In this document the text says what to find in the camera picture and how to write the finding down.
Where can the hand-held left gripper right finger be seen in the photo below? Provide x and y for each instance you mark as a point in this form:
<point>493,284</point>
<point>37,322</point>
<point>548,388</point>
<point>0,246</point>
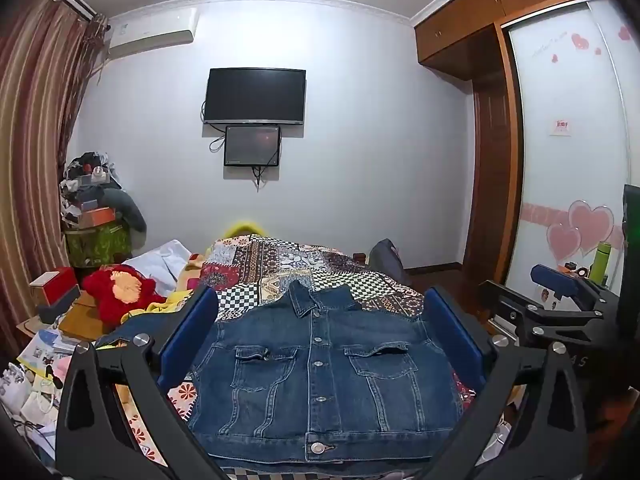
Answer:
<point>450,332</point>

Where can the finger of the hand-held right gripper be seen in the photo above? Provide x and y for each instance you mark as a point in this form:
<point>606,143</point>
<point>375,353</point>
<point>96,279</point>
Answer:
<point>552,280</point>
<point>515,317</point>

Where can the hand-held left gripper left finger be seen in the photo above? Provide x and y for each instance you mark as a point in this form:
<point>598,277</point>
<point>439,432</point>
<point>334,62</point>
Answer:
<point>196,320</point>

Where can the blue denim jacket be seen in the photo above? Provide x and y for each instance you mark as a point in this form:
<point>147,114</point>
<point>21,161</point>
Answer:
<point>320,390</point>

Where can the pile of clothes and clutter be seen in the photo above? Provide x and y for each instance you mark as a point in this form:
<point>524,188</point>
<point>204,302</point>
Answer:
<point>87,175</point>

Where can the yellow fleece blanket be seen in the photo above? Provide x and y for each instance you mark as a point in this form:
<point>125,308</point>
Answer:
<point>175,302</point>

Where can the green bottle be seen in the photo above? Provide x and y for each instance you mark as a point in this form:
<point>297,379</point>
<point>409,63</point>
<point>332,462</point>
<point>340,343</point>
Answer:
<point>601,260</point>

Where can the white cloth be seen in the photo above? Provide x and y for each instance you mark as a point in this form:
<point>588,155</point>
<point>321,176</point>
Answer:
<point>160,260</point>

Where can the red plush toy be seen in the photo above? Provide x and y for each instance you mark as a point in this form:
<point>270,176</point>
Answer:
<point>120,292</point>

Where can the black upright panel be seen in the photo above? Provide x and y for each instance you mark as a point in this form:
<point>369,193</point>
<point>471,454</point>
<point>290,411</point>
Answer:
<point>631,260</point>

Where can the patchwork patterned quilt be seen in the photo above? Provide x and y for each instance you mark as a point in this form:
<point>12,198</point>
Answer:
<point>260,260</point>

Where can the dark grey bag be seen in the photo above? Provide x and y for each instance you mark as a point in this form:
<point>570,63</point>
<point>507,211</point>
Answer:
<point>385,260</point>

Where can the yellow fuzzy cloth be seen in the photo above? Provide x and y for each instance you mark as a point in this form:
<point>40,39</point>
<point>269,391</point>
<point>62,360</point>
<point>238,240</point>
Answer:
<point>243,228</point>

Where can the cream orange floral sheet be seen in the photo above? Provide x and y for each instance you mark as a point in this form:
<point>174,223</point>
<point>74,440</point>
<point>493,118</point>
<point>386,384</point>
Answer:
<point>145,425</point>

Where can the grey cloth bundle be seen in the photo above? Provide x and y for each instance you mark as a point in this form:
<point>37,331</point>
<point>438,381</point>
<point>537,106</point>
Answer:
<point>130,215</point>

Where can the white heart-decorated sliding door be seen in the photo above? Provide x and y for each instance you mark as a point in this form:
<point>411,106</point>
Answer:
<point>565,150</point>

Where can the orange box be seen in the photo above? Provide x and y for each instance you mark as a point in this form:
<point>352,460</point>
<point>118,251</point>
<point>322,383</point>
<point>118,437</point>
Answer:
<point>97,216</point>

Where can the red and white box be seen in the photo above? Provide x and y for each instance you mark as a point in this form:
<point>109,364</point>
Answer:
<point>55,282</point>

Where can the pile of papers and bags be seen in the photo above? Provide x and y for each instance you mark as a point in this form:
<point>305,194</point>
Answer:
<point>35,375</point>

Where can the brown wooden wardrobe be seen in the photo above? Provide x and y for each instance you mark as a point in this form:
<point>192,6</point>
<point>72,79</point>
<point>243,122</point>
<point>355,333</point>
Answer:
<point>480,110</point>

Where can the brown striped curtain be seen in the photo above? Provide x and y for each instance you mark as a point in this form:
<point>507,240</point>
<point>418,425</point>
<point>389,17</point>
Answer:
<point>35,135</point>

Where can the white air conditioner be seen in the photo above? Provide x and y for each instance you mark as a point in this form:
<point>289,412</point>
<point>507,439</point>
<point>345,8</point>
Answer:
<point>150,32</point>

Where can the small black wall monitor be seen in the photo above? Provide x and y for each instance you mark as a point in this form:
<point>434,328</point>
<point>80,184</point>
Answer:
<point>251,145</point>

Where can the black wall television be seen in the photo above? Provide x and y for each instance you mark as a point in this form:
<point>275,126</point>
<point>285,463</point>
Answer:
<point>255,95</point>

